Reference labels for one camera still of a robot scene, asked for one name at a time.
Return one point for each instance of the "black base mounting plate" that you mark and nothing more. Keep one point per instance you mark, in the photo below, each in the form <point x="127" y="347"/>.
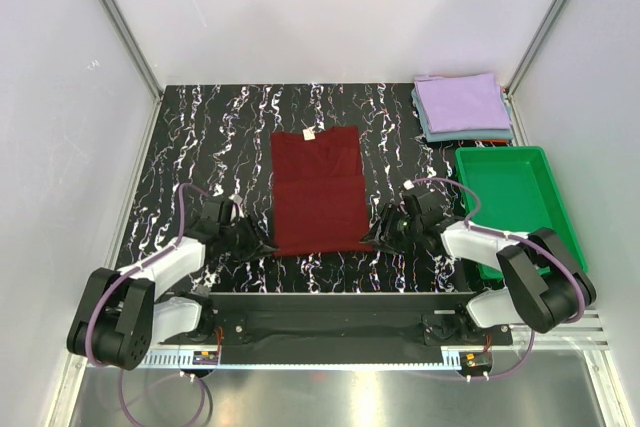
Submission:
<point x="341" y="322"/>

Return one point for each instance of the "white slotted cable duct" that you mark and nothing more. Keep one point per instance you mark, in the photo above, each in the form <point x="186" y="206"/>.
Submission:
<point x="427" y="359"/>

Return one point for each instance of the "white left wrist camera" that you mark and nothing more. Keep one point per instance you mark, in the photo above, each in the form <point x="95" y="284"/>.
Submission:
<point x="235" y="199"/>

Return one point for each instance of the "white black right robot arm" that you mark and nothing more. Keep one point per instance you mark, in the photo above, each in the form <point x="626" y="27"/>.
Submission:
<point x="544" y="285"/>

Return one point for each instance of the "dark red t shirt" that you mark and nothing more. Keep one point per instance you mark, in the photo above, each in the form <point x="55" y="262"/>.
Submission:
<point x="319" y="192"/>

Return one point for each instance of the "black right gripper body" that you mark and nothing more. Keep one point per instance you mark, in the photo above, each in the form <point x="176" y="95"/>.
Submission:
<point x="400" y="229"/>

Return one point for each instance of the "right aluminium frame post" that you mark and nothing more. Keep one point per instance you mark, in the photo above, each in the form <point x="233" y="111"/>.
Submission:
<point x="543" y="31"/>

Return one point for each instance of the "green plastic tray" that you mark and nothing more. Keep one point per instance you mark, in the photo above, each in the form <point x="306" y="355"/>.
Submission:
<point x="517" y="191"/>

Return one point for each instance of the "folded lavender t shirt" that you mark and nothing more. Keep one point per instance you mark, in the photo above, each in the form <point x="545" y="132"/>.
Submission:
<point x="455" y="104"/>

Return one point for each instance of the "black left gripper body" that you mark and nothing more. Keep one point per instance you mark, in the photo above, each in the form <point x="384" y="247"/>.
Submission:
<point x="239" y="238"/>

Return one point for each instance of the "folded grey blue t shirt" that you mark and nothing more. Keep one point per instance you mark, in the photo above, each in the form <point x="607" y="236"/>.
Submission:
<point x="455" y="135"/>

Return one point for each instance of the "aluminium frame post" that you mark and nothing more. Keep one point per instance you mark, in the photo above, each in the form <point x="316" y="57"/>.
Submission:
<point x="543" y="31"/>
<point x="131" y="45"/>

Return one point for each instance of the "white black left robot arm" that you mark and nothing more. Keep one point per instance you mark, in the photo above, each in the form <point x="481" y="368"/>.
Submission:
<point x="123" y="313"/>

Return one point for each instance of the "left aluminium frame post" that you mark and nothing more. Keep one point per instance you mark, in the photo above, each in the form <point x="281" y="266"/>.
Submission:
<point x="131" y="45"/>

